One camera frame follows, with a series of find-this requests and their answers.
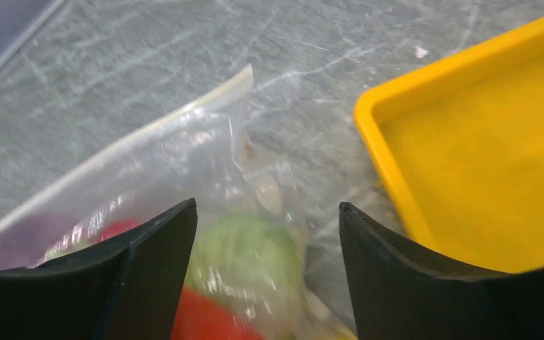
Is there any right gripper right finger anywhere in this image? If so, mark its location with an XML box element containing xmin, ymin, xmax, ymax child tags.
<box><xmin>339</xmin><ymin>202</ymin><xmax>544</xmax><ymax>339</ymax></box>

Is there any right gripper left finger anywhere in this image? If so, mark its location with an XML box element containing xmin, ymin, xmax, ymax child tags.
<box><xmin>0</xmin><ymin>198</ymin><xmax>198</xmax><ymax>339</ymax></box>

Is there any red bell pepper toy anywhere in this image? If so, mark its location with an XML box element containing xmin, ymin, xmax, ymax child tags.
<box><xmin>95</xmin><ymin>220</ymin><xmax>142</xmax><ymax>243</ymax></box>

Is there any orange carrot toy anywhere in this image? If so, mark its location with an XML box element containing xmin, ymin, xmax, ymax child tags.
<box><xmin>171</xmin><ymin>287</ymin><xmax>263</xmax><ymax>340</ymax></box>

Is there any clear zip top bag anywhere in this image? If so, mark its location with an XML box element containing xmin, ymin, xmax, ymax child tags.
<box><xmin>0</xmin><ymin>67</ymin><xmax>353</xmax><ymax>339</ymax></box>

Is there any purple onion toy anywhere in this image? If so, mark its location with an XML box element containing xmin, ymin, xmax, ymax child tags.
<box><xmin>0</xmin><ymin>212</ymin><xmax>79</xmax><ymax>271</ymax></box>

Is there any green cabbage toy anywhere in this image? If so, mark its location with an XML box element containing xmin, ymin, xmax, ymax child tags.
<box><xmin>185</xmin><ymin>215</ymin><xmax>303</xmax><ymax>298</ymax></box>

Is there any yellow plastic tray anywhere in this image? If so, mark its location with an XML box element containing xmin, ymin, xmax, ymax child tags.
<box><xmin>354</xmin><ymin>17</ymin><xmax>544</xmax><ymax>273</ymax></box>

